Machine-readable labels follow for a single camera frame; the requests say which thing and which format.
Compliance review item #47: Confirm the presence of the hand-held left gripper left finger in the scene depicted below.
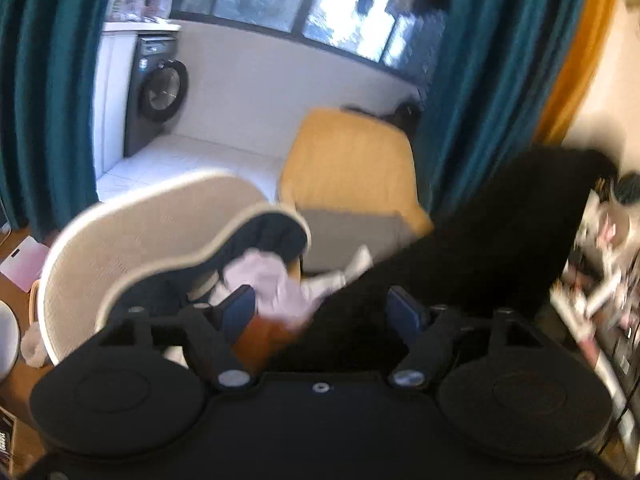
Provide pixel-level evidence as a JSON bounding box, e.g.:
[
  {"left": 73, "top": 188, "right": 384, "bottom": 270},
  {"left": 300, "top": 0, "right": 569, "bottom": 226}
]
[{"left": 100, "top": 284, "right": 258, "bottom": 392}]

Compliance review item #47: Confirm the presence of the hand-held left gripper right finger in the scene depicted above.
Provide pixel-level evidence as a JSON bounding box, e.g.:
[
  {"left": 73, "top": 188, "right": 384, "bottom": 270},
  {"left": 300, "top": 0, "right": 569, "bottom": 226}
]
[{"left": 387, "top": 285, "right": 547, "bottom": 392}]

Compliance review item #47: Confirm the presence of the lavender garment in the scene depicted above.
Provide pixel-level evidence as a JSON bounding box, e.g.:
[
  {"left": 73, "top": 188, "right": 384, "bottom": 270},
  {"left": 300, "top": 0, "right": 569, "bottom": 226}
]
[{"left": 207, "top": 245, "right": 375, "bottom": 333}]

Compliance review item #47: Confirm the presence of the black garment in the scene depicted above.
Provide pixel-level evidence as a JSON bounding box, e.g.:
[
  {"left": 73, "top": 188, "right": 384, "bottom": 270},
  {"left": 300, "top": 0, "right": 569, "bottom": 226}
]
[{"left": 280, "top": 147, "right": 618, "bottom": 376}]

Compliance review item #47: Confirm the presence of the orange garment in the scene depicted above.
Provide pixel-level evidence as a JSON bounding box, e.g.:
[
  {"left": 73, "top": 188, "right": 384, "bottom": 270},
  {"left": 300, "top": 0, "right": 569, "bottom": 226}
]
[{"left": 232, "top": 315, "right": 296, "bottom": 376}]

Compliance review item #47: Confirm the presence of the yellow cushioned chair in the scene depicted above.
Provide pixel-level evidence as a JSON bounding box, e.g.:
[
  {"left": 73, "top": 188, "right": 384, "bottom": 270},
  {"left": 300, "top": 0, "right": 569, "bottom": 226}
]
[{"left": 277, "top": 107, "right": 435, "bottom": 278}]

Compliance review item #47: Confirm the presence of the pile of desk clutter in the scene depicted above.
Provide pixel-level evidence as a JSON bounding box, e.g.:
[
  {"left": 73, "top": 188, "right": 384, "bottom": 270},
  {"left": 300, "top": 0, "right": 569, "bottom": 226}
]
[{"left": 550, "top": 175, "right": 640, "bottom": 441}]

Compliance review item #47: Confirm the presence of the crumpled white bag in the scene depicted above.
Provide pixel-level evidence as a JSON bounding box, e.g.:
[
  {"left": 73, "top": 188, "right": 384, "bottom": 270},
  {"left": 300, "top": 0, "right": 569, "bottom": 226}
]
[{"left": 20, "top": 322, "right": 48, "bottom": 368}]

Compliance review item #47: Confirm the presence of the pink notebook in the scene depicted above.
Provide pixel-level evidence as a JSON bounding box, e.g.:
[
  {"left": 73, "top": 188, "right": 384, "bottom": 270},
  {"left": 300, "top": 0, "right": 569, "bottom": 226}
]
[{"left": 0, "top": 237, "right": 51, "bottom": 293}]

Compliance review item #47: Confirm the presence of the white round plate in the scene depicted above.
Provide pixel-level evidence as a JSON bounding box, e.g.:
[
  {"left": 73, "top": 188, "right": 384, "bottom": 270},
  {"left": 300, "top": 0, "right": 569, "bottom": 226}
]
[{"left": 0, "top": 300, "right": 21, "bottom": 381}]

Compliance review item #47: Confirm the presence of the grey washing machine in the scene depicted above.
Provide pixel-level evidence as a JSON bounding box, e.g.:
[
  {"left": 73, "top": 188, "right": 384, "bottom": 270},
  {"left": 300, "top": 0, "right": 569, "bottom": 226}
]
[{"left": 124, "top": 34, "right": 190, "bottom": 157}]

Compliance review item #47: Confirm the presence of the teal curtain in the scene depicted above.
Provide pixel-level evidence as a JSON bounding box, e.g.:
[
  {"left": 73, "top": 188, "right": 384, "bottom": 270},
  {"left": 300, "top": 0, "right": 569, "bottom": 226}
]
[
  {"left": 415, "top": 0, "right": 593, "bottom": 216},
  {"left": 0, "top": 0, "right": 121, "bottom": 231}
]

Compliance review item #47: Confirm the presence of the dark printed box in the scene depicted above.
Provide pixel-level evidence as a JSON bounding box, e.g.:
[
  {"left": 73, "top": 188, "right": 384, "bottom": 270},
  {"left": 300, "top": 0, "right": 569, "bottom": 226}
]
[{"left": 0, "top": 407, "right": 21, "bottom": 471}]

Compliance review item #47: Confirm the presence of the orange curtain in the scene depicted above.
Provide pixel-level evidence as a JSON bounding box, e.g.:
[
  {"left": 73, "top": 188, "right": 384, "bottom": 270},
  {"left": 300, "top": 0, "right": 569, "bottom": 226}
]
[{"left": 532, "top": 0, "right": 626, "bottom": 146}]

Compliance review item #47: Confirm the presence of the black framed window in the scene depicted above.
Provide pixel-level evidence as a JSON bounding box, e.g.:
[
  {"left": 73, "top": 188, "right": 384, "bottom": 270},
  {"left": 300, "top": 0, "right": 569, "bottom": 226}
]
[{"left": 172, "top": 0, "right": 451, "bottom": 68}]

